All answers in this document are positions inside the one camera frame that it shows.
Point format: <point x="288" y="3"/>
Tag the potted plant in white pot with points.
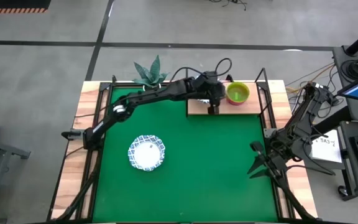
<point x="152" y="74"/>

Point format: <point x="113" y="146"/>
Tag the green table mat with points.
<point x="197" y="171"/>

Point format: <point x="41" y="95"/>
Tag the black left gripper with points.
<point x="211" y="90"/>

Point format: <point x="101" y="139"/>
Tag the white paper sheet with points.
<point x="331" y="152"/>

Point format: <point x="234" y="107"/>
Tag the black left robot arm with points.
<point x="154" y="95"/>

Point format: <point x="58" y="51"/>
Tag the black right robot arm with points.
<point x="300" y="124"/>

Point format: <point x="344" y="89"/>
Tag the wooden shelf board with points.
<point x="253" y="107"/>

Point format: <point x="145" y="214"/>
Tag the small black clamp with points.
<point x="71" y="134"/>

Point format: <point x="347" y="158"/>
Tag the black metal table frame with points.
<point x="92" y="186"/>

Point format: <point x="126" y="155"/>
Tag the grey metal bracket plate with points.
<point x="269" y="133"/>

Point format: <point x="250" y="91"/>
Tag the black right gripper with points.
<point x="273" y="166"/>

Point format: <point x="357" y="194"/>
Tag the black mat with hazard stripe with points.
<point x="11" y="3"/>

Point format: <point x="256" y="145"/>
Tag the black caster wheel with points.
<point x="342" y="190"/>

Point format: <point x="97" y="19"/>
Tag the grey metal side table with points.
<point x="11" y="149"/>

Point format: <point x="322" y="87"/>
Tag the black stand beam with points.
<point x="337" y="119"/>

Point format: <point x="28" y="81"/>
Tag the yellow plastic bowl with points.
<point x="229" y="88"/>

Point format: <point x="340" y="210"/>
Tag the green plastic bowl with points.
<point x="237" y="95"/>

